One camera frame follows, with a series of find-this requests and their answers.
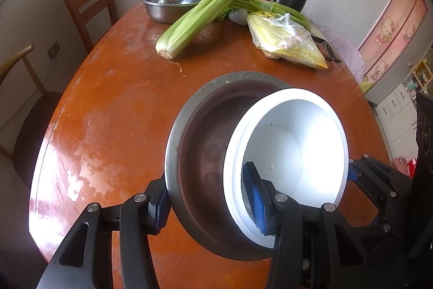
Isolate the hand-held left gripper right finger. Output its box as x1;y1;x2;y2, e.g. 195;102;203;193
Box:
242;161;373;289

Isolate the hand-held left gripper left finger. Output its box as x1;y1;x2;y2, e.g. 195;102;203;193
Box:
35;170;170;289

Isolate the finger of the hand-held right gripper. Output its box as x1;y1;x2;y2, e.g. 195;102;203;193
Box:
338;208;395;242
348;155;413;206

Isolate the large red instant noodle bowl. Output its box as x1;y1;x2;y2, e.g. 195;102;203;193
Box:
222;89;349;248

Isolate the large steel bowl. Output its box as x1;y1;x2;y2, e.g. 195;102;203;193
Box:
164;71;296;261

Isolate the pink toy stool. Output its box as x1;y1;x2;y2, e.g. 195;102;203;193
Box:
392;155;409;174

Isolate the white storage cabinet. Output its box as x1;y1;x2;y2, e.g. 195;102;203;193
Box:
375;58;433;159

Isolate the pink clothing pile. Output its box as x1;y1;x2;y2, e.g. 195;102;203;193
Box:
319;27;366;84

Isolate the black peeler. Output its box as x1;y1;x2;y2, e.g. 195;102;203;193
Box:
310;35;342;64

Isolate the pink cartoon cat curtain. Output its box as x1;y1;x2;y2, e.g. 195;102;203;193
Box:
356;0;429;94

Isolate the yellow plastic food bag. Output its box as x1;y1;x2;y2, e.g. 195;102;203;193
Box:
246;13;329;70

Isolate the fruit in white foam net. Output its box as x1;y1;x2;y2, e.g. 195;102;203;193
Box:
229;9;249;27

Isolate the thick celery bunch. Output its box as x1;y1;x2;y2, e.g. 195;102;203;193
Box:
156;0;255;60

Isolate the thin celery bunch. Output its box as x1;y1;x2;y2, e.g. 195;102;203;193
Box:
230;0;312;33

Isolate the steel basin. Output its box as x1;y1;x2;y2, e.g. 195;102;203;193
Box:
141;0;205;24

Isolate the brown slatted wooden chair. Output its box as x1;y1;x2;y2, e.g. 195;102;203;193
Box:
58;0;119;54

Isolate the low wall socket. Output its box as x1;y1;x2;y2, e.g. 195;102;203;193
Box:
46;41;62;60

